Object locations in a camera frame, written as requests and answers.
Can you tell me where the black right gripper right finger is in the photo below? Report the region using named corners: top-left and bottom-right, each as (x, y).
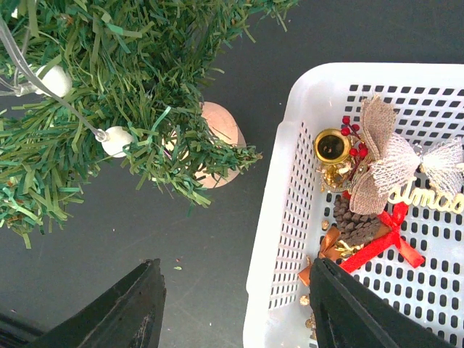
top-left (310, 258), bottom-right (451, 348)

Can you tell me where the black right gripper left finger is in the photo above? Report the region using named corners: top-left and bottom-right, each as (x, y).
top-left (27, 259), bottom-right (166, 347)

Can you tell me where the white perforated plastic basket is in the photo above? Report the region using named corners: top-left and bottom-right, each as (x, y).
top-left (243, 62), bottom-right (463, 347)

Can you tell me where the small green christmas tree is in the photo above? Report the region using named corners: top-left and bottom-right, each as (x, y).
top-left (1, 1), bottom-right (294, 241)

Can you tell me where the white bulb light string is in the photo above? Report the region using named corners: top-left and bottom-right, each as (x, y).
top-left (0, 7), bottom-right (135, 159)

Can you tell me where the gold christmas word ornament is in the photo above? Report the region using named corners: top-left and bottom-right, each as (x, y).
top-left (388, 181), bottom-right (463, 214)

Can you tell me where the brown pine cone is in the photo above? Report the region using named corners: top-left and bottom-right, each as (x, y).
top-left (333, 196), bottom-right (381, 247)

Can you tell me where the silver mesh ribbon bow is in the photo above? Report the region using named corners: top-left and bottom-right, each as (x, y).
top-left (370, 133), bottom-right (463, 197)

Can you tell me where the gold bell ornament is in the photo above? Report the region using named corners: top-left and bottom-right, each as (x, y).
top-left (313, 128), bottom-right (354, 192)

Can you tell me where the burlap bow with berries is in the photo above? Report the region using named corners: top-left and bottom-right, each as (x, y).
top-left (349, 95), bottom-right (397, 215)

